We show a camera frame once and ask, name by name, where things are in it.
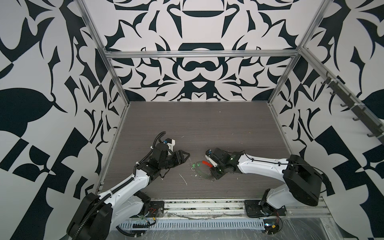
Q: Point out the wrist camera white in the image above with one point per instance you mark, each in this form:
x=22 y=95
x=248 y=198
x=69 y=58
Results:
x=170 y=143
x=214 y=163

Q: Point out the red key tag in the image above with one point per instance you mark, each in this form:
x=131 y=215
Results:
x=207 y=164

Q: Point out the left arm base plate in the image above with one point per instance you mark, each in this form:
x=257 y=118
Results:
x=153 y=208

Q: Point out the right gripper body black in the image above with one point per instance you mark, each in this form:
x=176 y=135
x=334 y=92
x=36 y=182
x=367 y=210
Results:
x=222 y=167

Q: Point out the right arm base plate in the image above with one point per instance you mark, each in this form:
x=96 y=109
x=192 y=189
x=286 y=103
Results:
x=254 y=209

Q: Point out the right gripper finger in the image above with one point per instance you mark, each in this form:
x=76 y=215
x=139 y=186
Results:
x=212 y=155
x=217 y=174

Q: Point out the wall hook rack dark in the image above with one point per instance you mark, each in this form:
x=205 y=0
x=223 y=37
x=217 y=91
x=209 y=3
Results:
x=360 y=110

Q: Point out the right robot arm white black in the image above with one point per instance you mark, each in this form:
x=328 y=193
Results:
x=302 y=183

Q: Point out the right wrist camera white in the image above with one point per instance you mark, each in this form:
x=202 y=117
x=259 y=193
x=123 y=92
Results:
x=214 y=163

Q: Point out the white slotted cable duct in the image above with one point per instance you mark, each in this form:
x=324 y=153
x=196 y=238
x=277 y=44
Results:
x=205 y=224

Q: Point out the green key tag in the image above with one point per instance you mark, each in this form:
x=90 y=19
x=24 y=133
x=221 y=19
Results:
x=195 y=165

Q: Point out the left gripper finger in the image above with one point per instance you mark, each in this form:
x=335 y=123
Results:
x=180 y=154
x=177 y=160

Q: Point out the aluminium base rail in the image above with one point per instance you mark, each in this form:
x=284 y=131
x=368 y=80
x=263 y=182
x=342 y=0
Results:
x=194 y=209

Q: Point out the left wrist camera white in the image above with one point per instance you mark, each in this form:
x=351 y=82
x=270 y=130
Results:
x=170 y=143

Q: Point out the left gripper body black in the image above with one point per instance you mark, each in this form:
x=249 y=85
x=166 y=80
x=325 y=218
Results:
x=161 y=165

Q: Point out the large wire keyring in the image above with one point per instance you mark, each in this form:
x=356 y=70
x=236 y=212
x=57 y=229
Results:
x=203 y=172

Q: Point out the small circuit board green led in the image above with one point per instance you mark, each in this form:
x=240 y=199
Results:
x=272 y=226

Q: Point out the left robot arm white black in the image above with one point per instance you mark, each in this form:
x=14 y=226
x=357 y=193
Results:
x=99 y=214

